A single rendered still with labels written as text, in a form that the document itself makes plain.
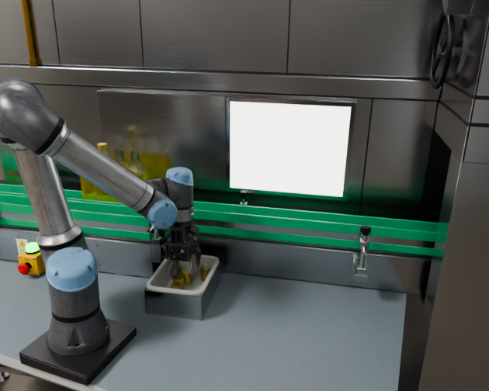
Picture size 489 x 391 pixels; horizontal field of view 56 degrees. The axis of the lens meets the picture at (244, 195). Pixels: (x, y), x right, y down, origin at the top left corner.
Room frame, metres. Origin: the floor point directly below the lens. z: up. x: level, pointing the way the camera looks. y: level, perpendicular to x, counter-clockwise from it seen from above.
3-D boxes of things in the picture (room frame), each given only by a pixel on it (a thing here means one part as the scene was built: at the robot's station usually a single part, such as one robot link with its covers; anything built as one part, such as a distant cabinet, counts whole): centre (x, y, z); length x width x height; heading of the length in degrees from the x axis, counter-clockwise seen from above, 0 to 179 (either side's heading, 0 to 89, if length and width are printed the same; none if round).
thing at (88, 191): (1.52, 0.54, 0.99); 0.06 x 0.06 x 0.21; 78
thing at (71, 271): (0.99, 0.43, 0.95); 0.13 x 0.12 x 0.14; 26
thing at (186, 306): (1.25, 0.18, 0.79); 0.27 x 0.17 x 0.08; 169
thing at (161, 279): (1.22, 0.18, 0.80); 0.22 x 0.17 x 0.09; 169
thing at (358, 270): (1.22, -0.35, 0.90); 0.17 x 0.05 x 0.23; 169
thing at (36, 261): (1.36, 0.71, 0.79); 0.07 x 0.07 x 0.07; 79
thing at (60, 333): (0.98, 0.43, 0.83); 0.15 x 0.15 x 0.10
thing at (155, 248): (1.36, 0.27, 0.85); 0.09 x 0.04 x 0.07; 169
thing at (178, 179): (1.24, 0.19, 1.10); 0.09 x 0.08 x 0.11; 116
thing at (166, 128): (1.57, 0.09, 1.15); 0.90 x 0.03 x 0.34; 79
